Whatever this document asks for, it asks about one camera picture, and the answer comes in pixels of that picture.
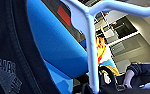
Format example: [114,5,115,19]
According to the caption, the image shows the orange cloth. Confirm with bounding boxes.
[95,35,121,76]

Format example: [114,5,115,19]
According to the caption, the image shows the blue sofa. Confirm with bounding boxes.
[25,0,91,94]

